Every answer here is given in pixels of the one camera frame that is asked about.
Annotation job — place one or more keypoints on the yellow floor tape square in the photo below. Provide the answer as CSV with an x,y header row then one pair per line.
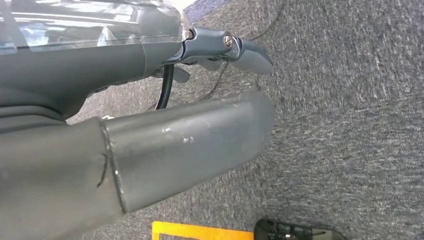
x,y
198,232

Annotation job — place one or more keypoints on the black robot foot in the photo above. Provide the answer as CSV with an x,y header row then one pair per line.
x,y
291,232

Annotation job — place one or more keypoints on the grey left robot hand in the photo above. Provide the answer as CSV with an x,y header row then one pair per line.
x,y
182,145

